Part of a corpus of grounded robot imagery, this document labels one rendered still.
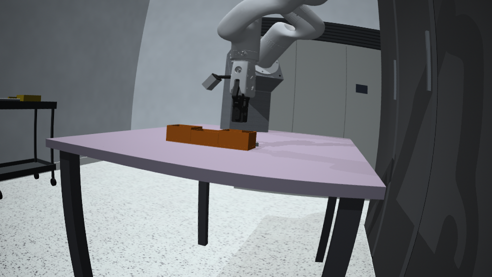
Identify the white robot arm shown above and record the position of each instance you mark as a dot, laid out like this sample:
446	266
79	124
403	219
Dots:
243	24

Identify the orange bin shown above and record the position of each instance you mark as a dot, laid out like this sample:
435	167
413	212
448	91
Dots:
226	138

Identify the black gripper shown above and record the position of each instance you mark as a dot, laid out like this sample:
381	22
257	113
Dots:
242	82

